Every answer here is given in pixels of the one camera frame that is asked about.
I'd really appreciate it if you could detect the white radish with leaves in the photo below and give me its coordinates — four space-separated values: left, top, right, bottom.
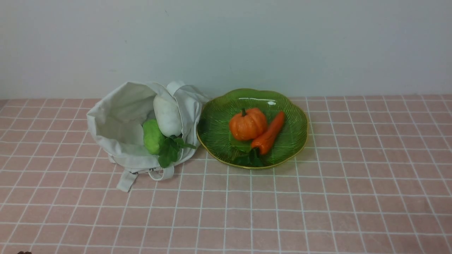
154 95 196 168

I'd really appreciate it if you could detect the white cloth bag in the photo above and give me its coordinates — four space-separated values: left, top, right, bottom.
86 81 209 192

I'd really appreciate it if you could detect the green leaf-shaped plate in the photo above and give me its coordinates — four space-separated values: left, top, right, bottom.
197 89 310 169

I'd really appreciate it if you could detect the orange pumpkin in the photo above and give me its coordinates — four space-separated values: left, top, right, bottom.
229 108 268 141

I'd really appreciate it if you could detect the orange carrot with leaves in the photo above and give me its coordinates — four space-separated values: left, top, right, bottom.
231 111 285 168

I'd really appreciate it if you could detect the green vegetable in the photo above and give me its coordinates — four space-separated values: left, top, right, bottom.
142 119 165 155

